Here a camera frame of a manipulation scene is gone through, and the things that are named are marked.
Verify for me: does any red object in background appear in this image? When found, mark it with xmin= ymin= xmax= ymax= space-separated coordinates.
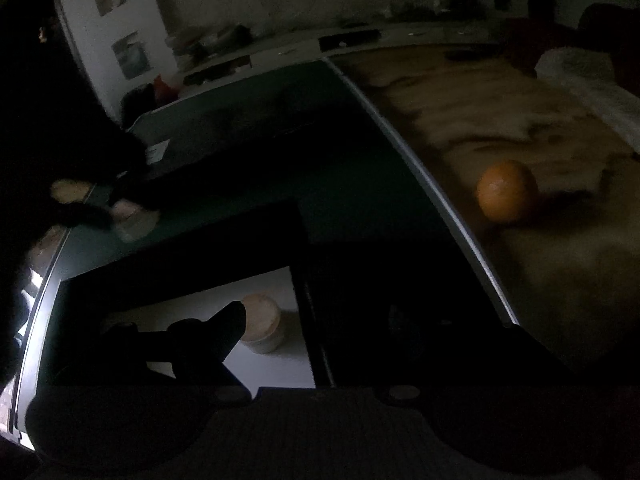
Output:
xmin=153 ymin=75 xmax=175 ymax=101

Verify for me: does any dark green desk mat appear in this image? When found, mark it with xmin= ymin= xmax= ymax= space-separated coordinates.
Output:
xmin=1 ymin=66 xmax=518 ymax=457

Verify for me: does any wooden lidded round jar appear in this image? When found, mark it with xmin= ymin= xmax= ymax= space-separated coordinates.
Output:
xmin=241 ymin=294 xmax=284 ymax=354

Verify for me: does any black organizer tray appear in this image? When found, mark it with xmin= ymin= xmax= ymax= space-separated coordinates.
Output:
xmin=25 ymin=129 xmax=521 ymax=474

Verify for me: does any white paper sheet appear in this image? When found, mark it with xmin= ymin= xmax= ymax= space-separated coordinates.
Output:
xmin=124 ymin=268 xmax=314 ymax=393

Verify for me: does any white label sticker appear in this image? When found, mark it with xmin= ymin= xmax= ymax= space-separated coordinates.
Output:
xmin=146 ymin=139 xmax=170 ymax=165

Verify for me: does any orange fruit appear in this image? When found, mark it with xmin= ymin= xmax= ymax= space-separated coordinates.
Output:
xmin=476 ymin=160 xmax=539 ymax=222

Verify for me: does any bubble wrap package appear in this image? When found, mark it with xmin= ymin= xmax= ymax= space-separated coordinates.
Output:
xmin=535 ymin=48 xmax=639 ymax=153

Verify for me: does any picture on white wall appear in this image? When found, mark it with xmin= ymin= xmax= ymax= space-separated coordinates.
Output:
xmin=112 ymin=32 xmax=151 ymax=80

